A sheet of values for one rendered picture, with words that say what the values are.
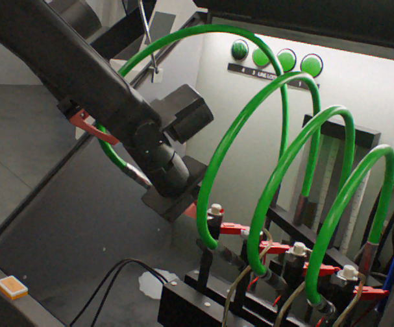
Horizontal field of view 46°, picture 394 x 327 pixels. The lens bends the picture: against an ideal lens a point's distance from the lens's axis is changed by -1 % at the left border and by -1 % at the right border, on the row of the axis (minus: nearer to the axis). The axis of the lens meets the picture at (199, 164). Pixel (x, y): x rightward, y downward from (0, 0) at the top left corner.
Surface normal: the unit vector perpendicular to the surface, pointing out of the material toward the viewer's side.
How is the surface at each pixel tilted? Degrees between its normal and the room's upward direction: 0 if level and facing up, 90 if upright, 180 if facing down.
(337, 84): 90
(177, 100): 44
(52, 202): 90
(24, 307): 0
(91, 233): 90
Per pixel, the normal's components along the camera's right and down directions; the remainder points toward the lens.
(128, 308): 0.16, -0.94
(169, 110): -0.17, -0.53
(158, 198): -0.43, -0.67
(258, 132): -0.63, 0.14
